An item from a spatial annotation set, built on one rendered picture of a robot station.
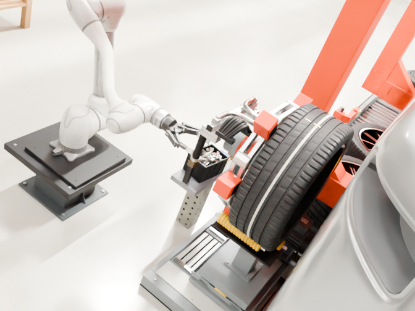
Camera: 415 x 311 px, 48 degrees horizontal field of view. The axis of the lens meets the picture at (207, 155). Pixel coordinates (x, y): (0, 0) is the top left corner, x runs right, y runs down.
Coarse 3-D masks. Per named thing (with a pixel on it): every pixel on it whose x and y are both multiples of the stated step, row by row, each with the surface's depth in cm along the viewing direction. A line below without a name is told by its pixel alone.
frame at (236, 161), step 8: (288, 104) 207; (296, 104) 208; (272, 112) 195; (280, 112) 203; (288, 112) 200; (280, 120) 192; (256, 136) 193; (248, 144) 190; (256, 144) 189; (240, 152) 189; (256, 152) 191; (232, 160) 191; (240, 160) 189; (248, 160) 188; (232, 168) 193; (240, 168) 190; (240, 176) 192; (224, 200) 201
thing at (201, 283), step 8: (208, 256) 251; (280, 256) 268; (200, 264) 244; (288, 264) 265; (192, 272) 239; (280, 272) 261; (192, 280) 242; (200, 280) 238; (272, 280) 254; (200, 288) 240; (208, 288) 237; (216, 288) 234; (264, 288) 248; (208, 296) 239; (216, 296) 236; (224, 296) 233; (256, 296) 242; (264, 296) 243; (224, 304) 235; (232, 304) 231; (256, 304) 235
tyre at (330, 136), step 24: (288, 120) 186; (312, 120) 188; (336, 120) 195; (288, 144) 181; (312, 144) 180; (336, 144) 182; (264, 168) 182; (288, 168) 179; (312, 168) 177; (240, 192) 187; (264, 192) 182; (288, 192) 178; (240, 216) 193; (264, 216) 184; (288, 216) 180; (264, 240) 192
